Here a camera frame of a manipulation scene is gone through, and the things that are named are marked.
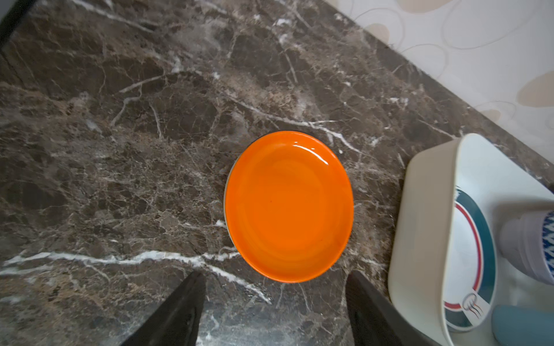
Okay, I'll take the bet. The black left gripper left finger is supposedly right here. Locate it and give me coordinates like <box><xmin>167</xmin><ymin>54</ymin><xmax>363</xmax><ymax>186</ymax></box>
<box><xmin>123</xmin><ymin>271</ymin><xmax>206</xmax><ymax>345</ymax></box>

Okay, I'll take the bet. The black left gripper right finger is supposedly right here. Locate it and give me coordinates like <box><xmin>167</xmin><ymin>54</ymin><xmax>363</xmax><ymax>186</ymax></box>
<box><xmin>345</xmin><ymin>270</ymin><xmax>437</xmax><ymax>345</ymax></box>

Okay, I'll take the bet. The orange sunburst patterned plate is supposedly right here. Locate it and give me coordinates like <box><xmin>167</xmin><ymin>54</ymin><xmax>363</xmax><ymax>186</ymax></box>
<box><xmin>443</xmin><ymin>188</ymin><xmax>497</xmax><ymax>332</ymax></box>

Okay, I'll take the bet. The blue mug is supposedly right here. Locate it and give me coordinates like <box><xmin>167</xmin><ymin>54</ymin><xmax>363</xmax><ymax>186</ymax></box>
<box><xmin>492</xmin><ymin>305</ymin><xmax>553</xmax><ymax>346</ymax></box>

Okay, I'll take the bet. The purple bowl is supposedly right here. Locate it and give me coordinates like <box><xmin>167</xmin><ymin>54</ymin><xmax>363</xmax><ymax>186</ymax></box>
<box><xmin>497</xmin><ymin>210</ymin><xmax>553</xmax><ymax>285</ymax></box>

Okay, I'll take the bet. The white plastic bin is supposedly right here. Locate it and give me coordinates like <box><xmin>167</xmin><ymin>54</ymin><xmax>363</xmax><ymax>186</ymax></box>
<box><xmin>388</xmin><ymin>133</ymin><xmax>553</xmax><ymax>345</ymax></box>

